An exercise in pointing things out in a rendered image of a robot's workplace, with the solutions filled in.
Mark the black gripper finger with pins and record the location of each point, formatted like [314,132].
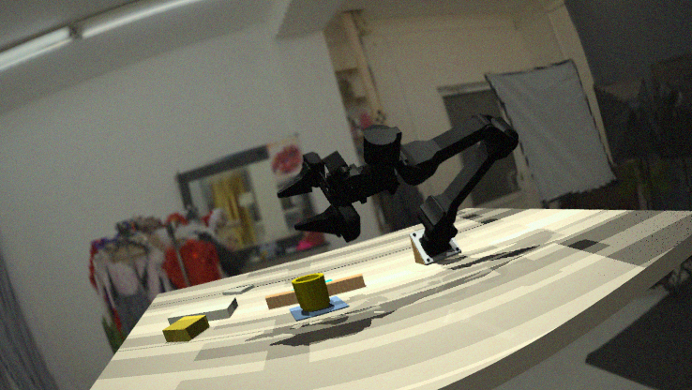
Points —
[326,222]
[299,185]

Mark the tan wooden bar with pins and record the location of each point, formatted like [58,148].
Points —
[341,285]

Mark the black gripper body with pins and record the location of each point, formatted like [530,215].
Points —
[349,218]

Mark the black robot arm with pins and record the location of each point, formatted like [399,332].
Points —
[417,161]

